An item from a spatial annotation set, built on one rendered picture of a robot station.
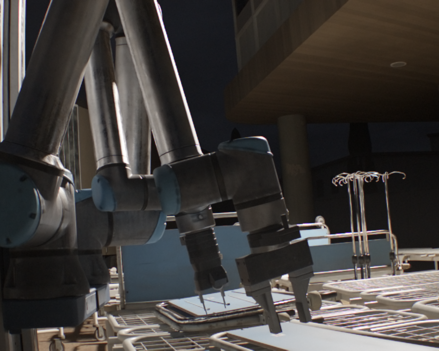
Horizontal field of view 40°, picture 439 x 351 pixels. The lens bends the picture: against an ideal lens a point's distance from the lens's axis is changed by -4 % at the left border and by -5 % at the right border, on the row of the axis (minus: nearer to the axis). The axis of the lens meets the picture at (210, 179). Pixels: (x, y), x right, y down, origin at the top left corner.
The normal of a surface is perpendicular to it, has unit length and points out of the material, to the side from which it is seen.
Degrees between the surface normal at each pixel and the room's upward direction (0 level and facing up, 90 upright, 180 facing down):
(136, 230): 121
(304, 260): 90
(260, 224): 96
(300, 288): 90
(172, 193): 109
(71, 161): 90
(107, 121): 74
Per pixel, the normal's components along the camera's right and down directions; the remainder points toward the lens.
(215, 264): 0.36, 0.02
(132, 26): -0.46, 0.04
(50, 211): 0.96, 0.26
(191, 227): -0.26, 0.04
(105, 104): 0.12, -0.39
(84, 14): 0.59, 0.09
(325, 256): 0.05, -0.11
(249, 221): -0.62, 0.13
